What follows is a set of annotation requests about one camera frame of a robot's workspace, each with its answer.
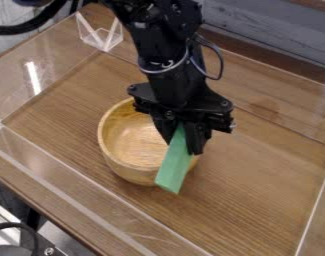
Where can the clear acrylic enclosure wall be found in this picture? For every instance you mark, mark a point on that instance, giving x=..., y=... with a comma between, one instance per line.
x=253, y=198

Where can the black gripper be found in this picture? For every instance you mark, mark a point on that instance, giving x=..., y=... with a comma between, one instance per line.
x=177, y=97

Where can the brown wooden bowl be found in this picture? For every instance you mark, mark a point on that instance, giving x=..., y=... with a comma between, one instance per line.
x=131, y=144

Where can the clear acrylic corner bracket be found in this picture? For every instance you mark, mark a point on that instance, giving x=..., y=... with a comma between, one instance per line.
x=103, y=39

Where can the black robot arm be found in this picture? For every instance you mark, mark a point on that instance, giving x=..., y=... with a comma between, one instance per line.
x=163, y=30

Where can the green rectangular block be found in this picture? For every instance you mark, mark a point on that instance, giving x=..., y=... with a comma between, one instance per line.
x=175, y=163

